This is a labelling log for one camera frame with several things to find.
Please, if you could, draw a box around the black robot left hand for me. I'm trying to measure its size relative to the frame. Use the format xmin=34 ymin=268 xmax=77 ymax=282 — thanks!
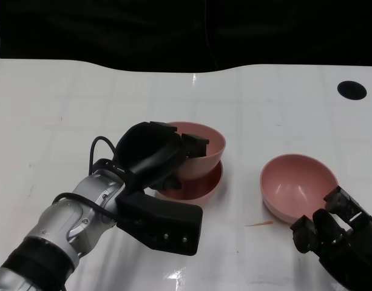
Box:
xmin=112 ymin=121 xmax=211 ymax=198

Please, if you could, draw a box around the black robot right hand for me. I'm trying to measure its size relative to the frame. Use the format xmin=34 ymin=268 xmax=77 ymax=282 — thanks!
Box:
xmin=290 ymin=186 xmax=372 ymax=291

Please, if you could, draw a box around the pink plastic bowl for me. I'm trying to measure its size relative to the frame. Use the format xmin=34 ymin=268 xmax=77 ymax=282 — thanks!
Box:
xmin=155 ymin=160 xmax=225 ymax=207
xmin=260 ymin=153 xmax=340 ymax=224
xmin=166 ymin=121 xmax=227 ymax=181

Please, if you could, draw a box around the black backdrop curtain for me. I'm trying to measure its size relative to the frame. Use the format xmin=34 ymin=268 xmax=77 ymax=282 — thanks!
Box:
xmin=0 ymin=0 xmax=372 ymax=73

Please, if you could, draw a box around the round black table grommet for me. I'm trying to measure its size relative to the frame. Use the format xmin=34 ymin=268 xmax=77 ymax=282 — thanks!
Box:
xmin=337 ymin=80 xmax=367 ymax=101

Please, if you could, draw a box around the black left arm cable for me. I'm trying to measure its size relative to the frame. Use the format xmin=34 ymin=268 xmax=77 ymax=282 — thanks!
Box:
xmin=53 ymin=136 xmax=127 ymax=227

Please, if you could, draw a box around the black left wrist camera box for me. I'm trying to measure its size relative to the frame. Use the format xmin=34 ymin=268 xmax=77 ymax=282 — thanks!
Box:
xmin=116 ymin=190 xmax=203 ymax=257

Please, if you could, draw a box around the thin black hanging cable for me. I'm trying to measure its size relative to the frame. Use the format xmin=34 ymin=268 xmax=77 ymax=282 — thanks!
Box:
xmin=203 ymin=0 xmax=219 ymax=69

